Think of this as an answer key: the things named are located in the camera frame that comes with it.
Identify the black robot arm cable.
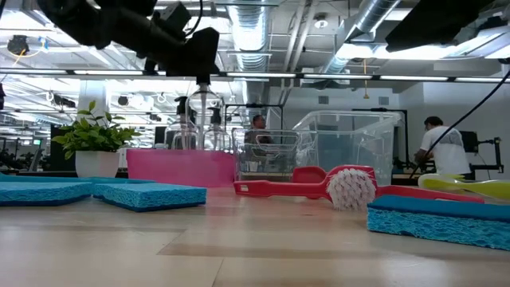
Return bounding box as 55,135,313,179
408,70,510,179

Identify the silver ventilation duct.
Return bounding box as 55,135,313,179
227,0,277,108
318,0,402,77

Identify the clear bin with handles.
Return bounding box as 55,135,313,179
231,128,320,184

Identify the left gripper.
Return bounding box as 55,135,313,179
135,23,221,77

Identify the pink plastic bin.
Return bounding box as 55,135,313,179
126,148,237,188

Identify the long ceiling light strip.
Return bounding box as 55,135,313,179
0,68,510,84

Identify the blue scrub sponge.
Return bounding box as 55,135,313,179
366,194,510,252
92,182,208,213
0,181,95,207

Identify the clear soap pump bottle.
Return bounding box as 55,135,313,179
186,75,225,151
164,95,200,151
201,106,233,152

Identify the black ceiling device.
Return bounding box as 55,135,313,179
6,34,31,55

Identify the person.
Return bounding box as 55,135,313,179
242,114,276,168
414,115,473,179

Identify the green plant in white pot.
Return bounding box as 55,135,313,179
51,100,141,179

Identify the black monitor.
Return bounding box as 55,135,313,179
49,124,79,172

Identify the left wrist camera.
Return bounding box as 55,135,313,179
159,2,192,31

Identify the yellow-green dish brush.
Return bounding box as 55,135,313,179
417,172,510,202

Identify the black aluminium table frame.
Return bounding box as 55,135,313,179
0,169,129,179

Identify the tall clear plastic bin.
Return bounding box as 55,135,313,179
292,110,403,187

